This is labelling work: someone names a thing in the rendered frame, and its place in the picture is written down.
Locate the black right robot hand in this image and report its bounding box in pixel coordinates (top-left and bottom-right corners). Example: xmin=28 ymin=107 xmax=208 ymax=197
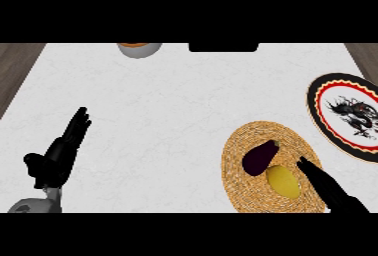
xmin=295 ymin=155 xmax=370 ymax=214

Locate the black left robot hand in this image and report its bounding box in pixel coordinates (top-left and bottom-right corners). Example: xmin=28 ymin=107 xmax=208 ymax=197
xmin=22 ymin=106 xmax=93 ymax=191

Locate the yellow lemon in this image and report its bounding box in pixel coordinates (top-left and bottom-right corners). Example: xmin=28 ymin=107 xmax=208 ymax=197
xmin=264 ymin=164 xmax=302 ymax=200

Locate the round woven straw placemat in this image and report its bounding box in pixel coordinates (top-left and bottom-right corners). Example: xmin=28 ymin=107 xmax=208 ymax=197
xmin=220 ymin=120 xmax=329 ymax=214

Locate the dragon print plate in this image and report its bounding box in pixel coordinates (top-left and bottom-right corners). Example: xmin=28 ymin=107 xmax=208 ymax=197
xmin=305 ymin=72 xmax=378 ymax=164

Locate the dark purple eggplant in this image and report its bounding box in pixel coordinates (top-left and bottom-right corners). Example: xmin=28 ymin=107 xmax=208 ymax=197
xmin=240 ymin=139 xmax=282 ymax=177

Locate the grey bowl with orange contents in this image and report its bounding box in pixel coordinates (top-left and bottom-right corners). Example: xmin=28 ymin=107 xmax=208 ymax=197
xmin=116 ymin=43 xmax=164 ymax=60

